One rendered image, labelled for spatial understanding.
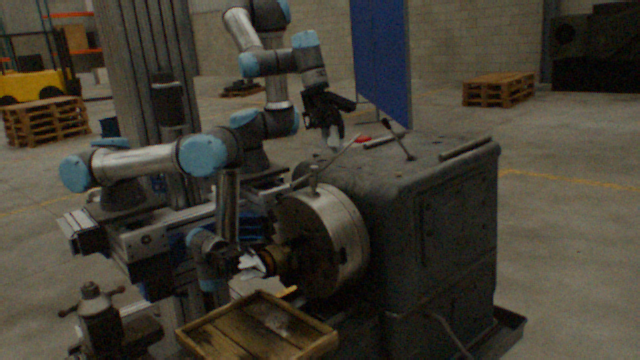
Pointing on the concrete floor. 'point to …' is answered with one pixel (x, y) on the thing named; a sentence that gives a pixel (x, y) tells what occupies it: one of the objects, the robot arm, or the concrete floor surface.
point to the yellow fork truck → (56, 82)
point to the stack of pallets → (44, 121)
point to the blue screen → (382, 57)
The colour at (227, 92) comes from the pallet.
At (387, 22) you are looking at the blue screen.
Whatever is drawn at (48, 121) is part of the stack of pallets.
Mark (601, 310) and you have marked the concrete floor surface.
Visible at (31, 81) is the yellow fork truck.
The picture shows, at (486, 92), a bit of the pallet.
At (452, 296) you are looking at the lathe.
